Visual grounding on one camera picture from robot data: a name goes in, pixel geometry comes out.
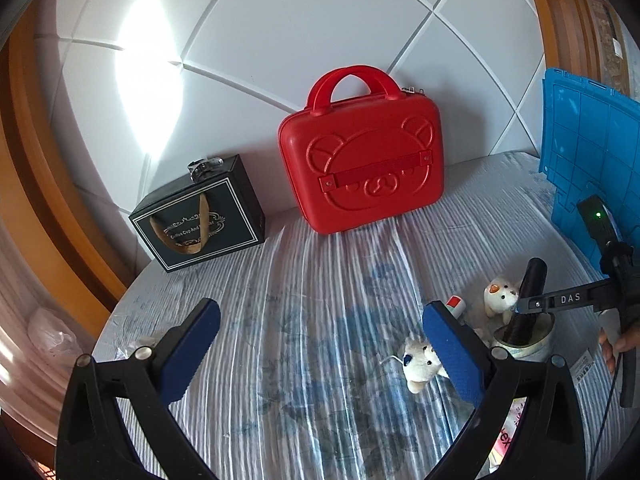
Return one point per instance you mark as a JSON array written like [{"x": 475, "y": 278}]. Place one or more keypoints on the person's right hand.
[{"x": 626, "y": 342}]

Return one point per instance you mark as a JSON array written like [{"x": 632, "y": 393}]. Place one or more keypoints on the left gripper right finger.
[{"x": 549, "y": 440}]

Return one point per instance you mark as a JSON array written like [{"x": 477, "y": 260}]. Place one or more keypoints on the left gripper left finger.
[{"x": 93, "y": 441}]

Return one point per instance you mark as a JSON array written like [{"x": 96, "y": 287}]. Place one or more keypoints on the white bowl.
[{"x": 540, "y": 345}]

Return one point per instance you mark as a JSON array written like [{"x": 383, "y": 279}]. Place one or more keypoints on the red bear suitcase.
[{"x": 362, "y": 150}]

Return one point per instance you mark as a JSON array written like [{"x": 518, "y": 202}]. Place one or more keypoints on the clear plastic bag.
[{"x": 53, "y": 338}]

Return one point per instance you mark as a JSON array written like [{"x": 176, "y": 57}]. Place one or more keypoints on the blue plastic crate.
[{"x": 590, "y": 146}]

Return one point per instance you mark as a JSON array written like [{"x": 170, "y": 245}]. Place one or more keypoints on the black gift box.
[{"x": 209, "y": 212}]

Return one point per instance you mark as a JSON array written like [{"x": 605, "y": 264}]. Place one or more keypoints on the small white plush toy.
[{"x": 419, "y": 362}]

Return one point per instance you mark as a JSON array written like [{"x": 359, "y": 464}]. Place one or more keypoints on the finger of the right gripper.
[{"x": 598, "y": 295}]

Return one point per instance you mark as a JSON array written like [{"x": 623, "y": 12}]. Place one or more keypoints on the white red-label bottle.
[{"x": 456, "y": 306}]

